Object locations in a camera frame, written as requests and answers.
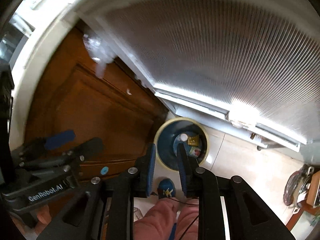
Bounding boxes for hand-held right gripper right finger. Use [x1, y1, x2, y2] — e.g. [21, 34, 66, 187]
[176, 144, 297, 240]

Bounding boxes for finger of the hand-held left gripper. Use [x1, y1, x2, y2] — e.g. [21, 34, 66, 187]
[22, 137, 104, 172]
[19, 129, 76, 161]

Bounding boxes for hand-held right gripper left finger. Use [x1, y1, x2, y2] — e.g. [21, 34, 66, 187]
[36, 143, 157, 240]

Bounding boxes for blue bin with cream rim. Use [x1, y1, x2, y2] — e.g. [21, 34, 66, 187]
[153, 117, 209, 172]

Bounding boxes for person's left hand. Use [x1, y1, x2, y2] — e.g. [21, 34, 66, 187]
[37, 205, 52, 228]

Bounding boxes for blue slipper with yellow print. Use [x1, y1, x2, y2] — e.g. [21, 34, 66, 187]
[158, 178, 176, 200]

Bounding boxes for brown wooden door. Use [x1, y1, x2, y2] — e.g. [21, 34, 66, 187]
[24, 20, 168, 220]

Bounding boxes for person's pink trouser legs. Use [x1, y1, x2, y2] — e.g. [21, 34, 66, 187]
[134, 198, 200, 240]

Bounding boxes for clear plastic bag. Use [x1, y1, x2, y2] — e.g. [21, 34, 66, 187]
[82, 31, 117, 78]

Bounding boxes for glass window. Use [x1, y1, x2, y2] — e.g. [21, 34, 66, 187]
[0, 12, 34, 64]

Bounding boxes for ribbed glass sliding door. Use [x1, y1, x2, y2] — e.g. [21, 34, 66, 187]
[75, 0, 320, 153]

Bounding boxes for wooden furniture piece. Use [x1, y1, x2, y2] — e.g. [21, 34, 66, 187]
[306, 170, 320, 208]

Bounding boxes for thin black cable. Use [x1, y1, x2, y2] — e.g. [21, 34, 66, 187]
[150, 191, 200, 240]

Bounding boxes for white door frame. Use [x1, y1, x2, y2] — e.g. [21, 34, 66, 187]
[10, 0, 110, 140]

